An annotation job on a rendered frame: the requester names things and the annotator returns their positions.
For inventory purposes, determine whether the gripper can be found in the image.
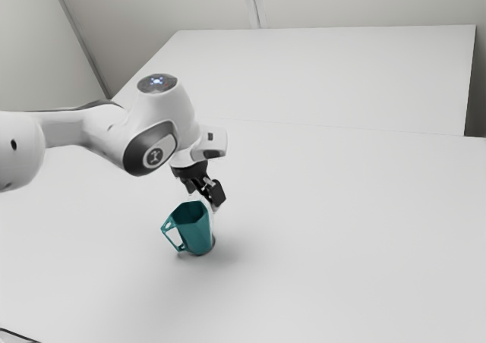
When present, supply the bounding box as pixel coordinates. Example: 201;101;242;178
170;161;228;213

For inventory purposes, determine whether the teal faceted mug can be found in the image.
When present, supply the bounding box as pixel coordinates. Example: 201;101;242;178
159;200;218;257

